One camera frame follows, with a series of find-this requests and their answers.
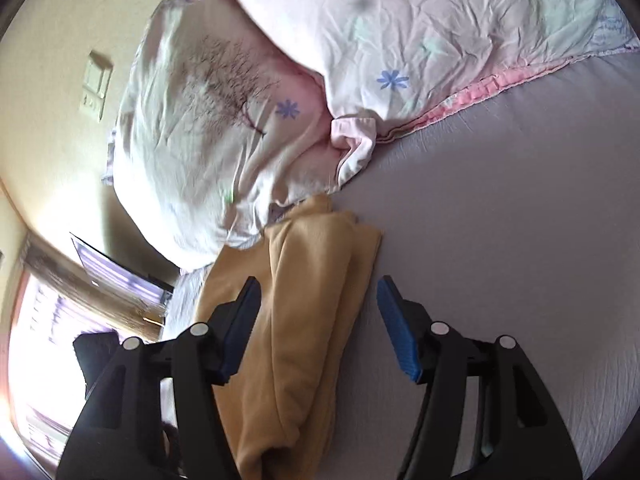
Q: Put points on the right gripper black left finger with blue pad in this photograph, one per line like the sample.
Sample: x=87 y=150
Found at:
x=152 y=414

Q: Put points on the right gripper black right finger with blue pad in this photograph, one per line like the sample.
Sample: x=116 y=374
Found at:
x=485 y=414

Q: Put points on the tan yellow garment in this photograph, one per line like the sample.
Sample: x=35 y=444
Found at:
x=314 y=267

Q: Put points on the window with purple curtain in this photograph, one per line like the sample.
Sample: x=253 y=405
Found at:
x=56 y=301

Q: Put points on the grey purple bed sheet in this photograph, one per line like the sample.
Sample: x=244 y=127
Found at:
x=520 y=216

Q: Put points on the white pillow with tree print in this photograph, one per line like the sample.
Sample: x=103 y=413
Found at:
x=219 y=130

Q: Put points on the pink floral pillow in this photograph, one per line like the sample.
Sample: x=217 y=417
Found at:
x=411 y=63

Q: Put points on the white wall switch socket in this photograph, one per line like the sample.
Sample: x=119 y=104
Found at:
x=95 y=82

